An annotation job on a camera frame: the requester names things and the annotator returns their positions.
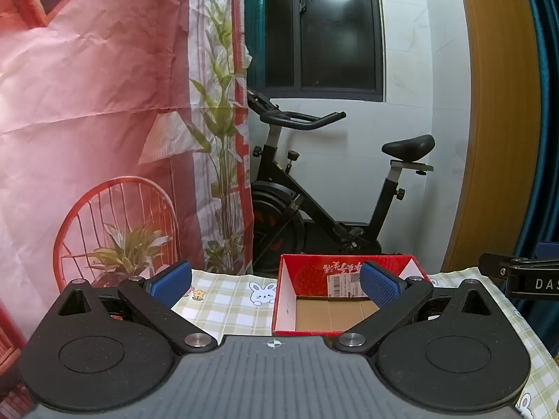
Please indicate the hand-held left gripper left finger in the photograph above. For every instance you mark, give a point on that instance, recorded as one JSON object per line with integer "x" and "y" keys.
{"x": 172, "y": 283}

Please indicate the black exercise bike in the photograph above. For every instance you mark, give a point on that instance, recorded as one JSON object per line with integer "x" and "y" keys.
{"x": 279, "y": 218}

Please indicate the white shipping label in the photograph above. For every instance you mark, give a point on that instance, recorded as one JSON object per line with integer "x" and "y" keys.
{"x": 341, "y": 288}

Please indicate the yellow wooden door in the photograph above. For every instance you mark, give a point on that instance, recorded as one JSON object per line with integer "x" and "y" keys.
{"x": 502, "y": 118}

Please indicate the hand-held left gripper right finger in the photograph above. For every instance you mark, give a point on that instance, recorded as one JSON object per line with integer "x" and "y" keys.
{"x": 381, "y": 288}

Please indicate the green checked tablecloth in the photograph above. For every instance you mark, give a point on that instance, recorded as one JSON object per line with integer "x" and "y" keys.
{"x": 227, "y": 310}

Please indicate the dark framed window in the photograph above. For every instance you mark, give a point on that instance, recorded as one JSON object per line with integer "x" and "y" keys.
{"x": 336, "y": 30}

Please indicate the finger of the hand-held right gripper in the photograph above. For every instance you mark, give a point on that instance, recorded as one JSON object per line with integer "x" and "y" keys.
{"x": 533, "y": 283}

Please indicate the red strawberry print box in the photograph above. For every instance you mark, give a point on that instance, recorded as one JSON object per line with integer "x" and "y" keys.
{"x": 305, "y": 279}

